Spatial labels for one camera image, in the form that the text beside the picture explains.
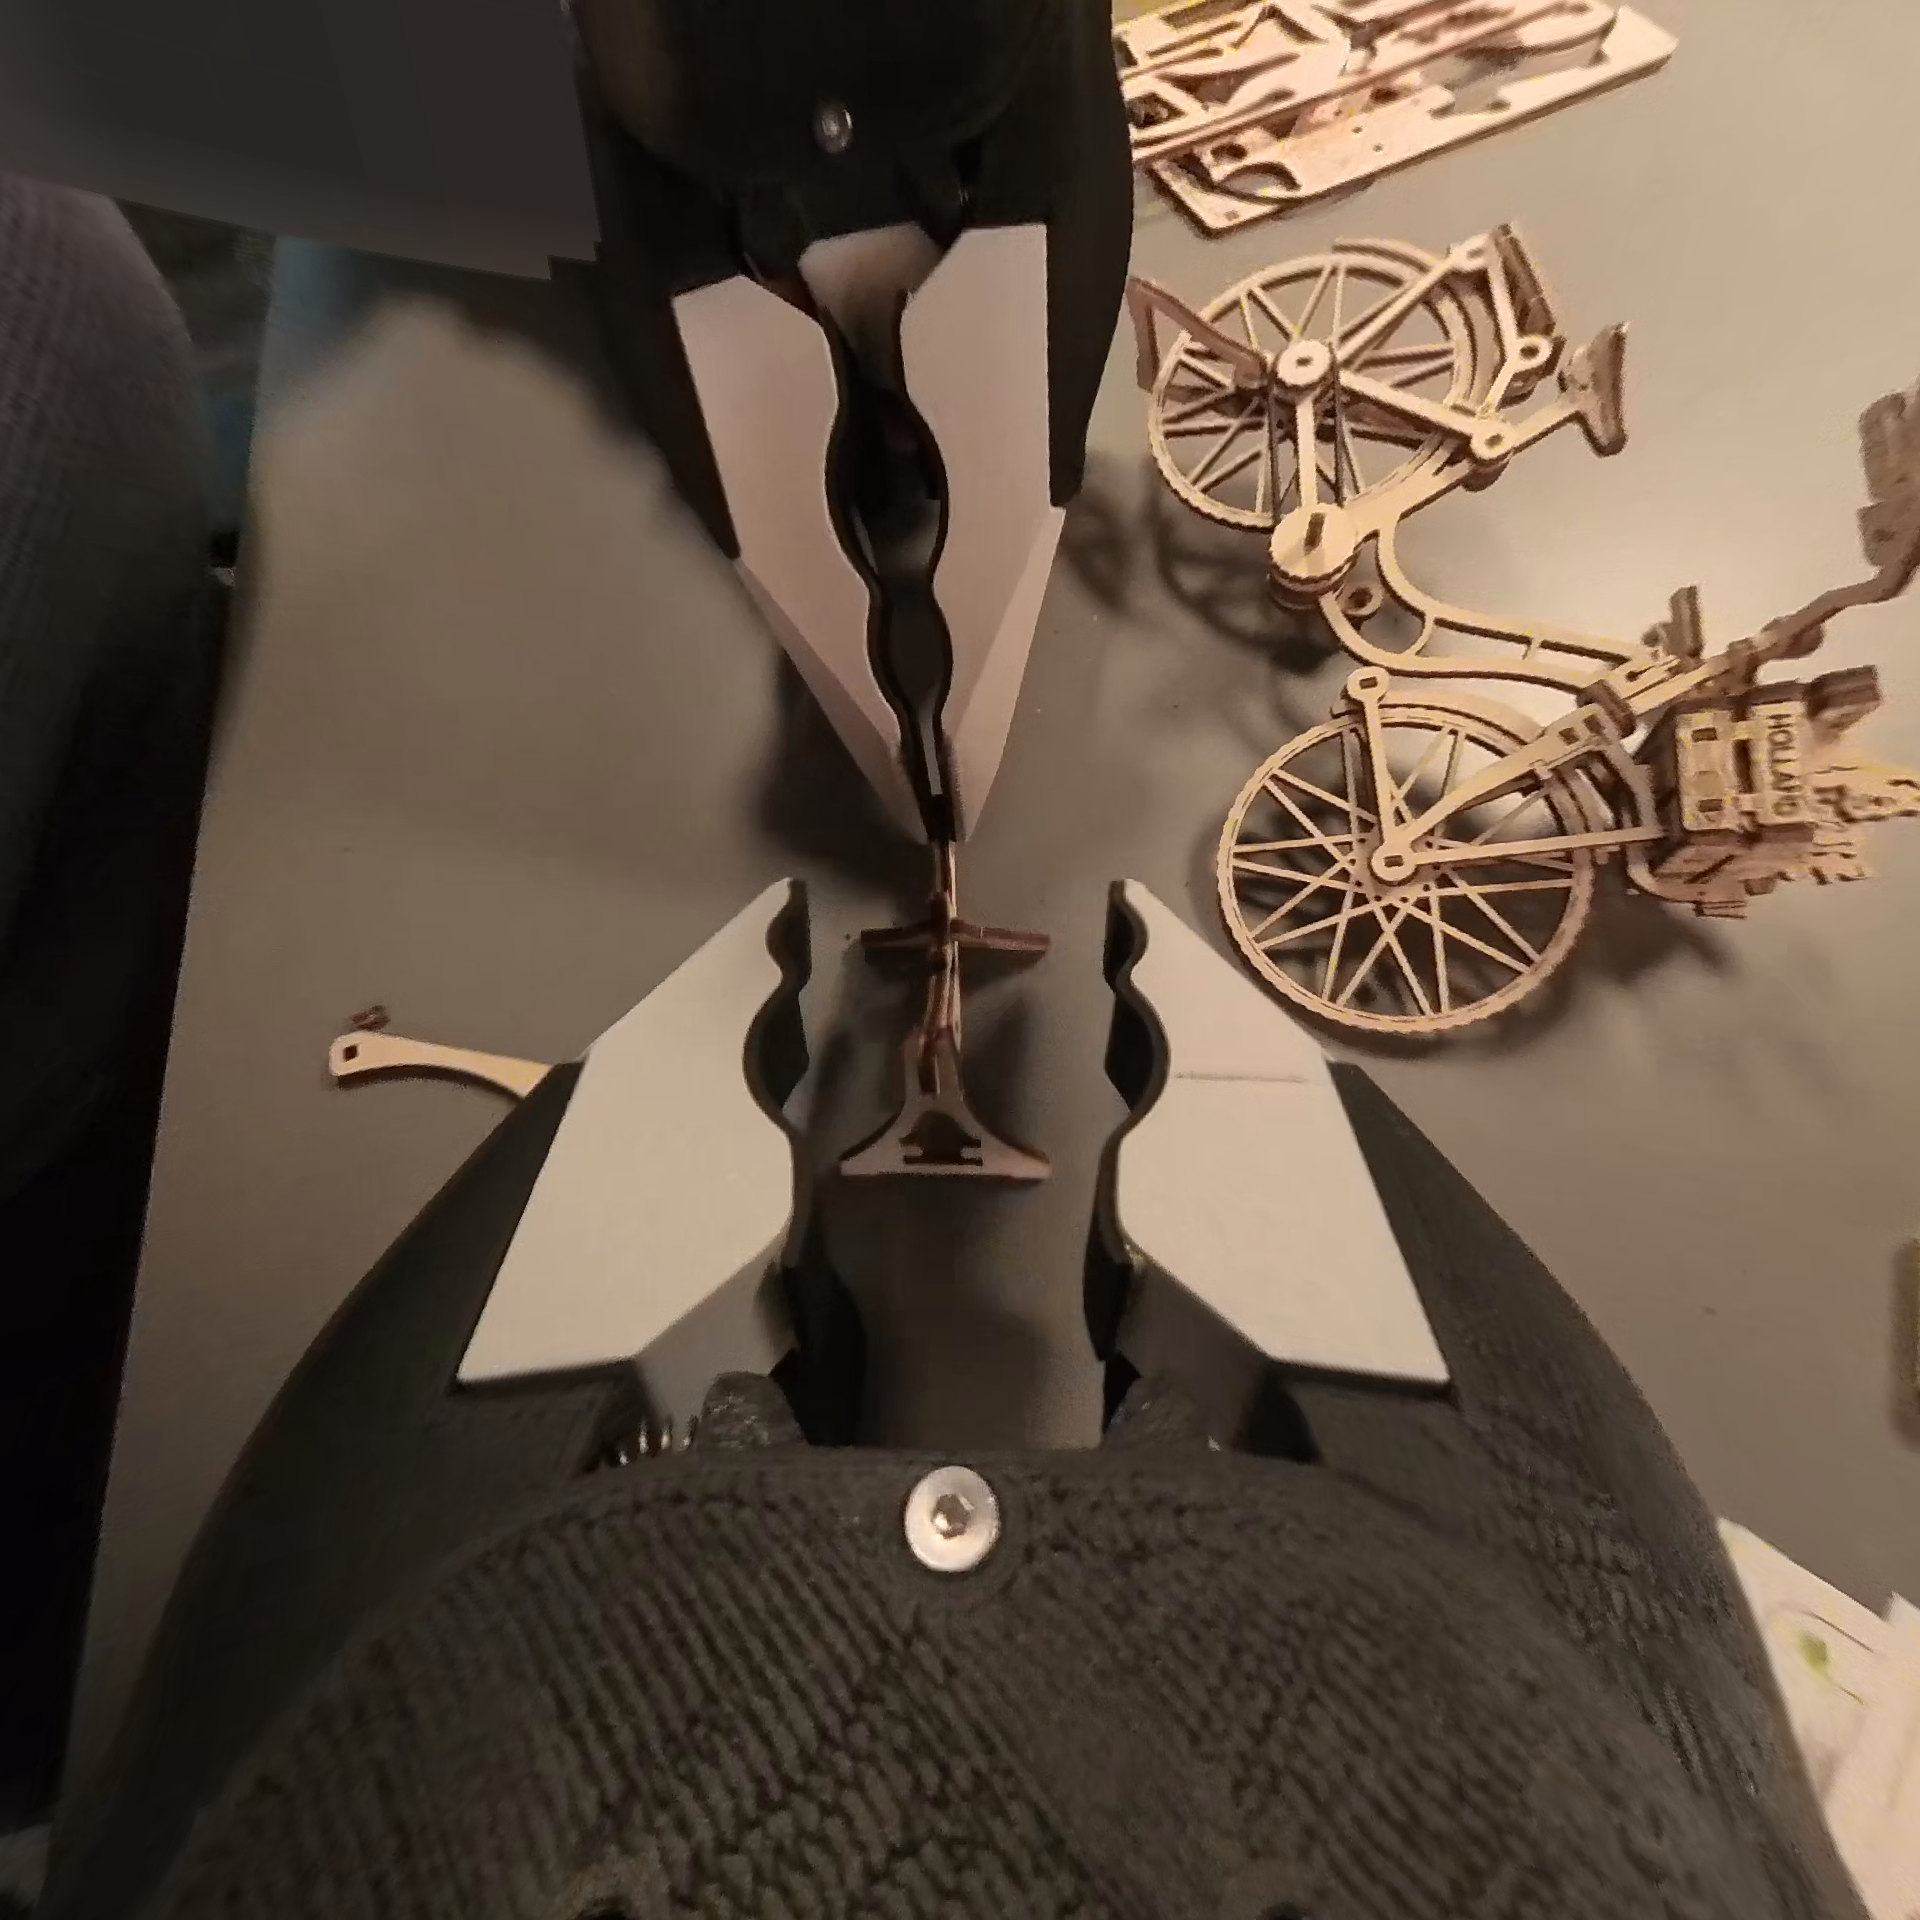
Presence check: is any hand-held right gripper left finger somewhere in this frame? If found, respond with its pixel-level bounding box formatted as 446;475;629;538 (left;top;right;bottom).
458;881;865;1444

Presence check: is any white instruction booklet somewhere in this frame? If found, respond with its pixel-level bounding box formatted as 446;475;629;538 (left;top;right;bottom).
1711;1515;1920;1920

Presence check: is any laser-cut wooden sheet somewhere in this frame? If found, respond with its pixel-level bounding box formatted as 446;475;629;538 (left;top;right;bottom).
1113;0;1503;161
1149;0;1681;239

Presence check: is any triangular wooden bracket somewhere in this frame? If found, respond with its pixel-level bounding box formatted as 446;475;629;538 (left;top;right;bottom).
837;1067;1051;1191
863;919;1051;975

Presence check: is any wooden bicycle model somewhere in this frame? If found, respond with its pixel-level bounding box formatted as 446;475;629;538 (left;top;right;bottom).
1126;223;1920;1041

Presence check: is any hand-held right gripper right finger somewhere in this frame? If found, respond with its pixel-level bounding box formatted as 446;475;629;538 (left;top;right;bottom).
1085;881;1449;1444

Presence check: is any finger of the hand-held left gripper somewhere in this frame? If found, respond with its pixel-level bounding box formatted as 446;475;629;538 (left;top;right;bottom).
672;247;963;845
896;223;1075;845

